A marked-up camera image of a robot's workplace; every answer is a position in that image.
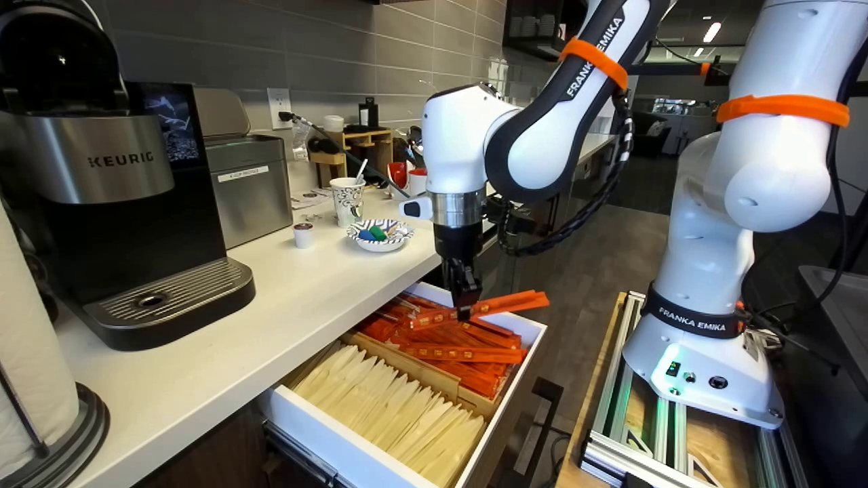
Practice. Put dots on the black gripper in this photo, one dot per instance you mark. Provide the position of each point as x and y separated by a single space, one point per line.
462 256

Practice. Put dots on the orange packet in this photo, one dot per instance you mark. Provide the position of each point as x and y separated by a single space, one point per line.
493 337
470 353
416 315
462 376
516 302

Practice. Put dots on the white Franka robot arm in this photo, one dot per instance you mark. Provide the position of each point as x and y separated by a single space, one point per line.
777 170

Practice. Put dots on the wooden drawer divider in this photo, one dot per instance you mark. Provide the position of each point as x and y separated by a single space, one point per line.
425 374

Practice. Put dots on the beige utensils in drawer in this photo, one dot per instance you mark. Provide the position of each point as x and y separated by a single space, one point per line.
390 408

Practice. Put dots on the white drawer dark wood front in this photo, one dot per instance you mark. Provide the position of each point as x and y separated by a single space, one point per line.
336 441

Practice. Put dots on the dark base cabinet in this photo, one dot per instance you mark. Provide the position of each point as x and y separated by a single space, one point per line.
208 460

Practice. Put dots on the teal small packets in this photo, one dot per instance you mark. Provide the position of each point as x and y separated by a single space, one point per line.
378 234

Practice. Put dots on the patterned small plate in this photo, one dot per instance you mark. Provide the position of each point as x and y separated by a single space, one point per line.
362 242

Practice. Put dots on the patterned white mug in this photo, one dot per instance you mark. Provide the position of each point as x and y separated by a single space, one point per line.
345 207

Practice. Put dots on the small white creamer cup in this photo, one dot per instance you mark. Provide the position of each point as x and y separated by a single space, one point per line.
303 237

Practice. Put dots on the wooden countertop organizer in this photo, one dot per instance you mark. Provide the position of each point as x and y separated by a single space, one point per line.
330 162

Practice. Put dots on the black jar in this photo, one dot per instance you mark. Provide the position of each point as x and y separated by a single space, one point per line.
368 113

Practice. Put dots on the stainless steel container box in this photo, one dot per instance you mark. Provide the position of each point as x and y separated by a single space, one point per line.
249 193

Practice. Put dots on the black Keurig coffee machine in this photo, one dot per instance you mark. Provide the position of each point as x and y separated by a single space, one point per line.
138 225

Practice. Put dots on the black paper towel holder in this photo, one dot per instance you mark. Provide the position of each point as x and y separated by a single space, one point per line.
85 435

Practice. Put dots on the white paper towel roll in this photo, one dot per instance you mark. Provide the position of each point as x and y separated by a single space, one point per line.
29 360

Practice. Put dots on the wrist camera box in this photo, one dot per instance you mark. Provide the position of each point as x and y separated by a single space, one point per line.
420 210

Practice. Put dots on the aluminium frame robot cart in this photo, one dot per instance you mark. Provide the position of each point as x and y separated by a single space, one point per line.
626 408

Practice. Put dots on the white wall outlet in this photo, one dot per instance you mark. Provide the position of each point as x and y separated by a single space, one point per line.
280 101

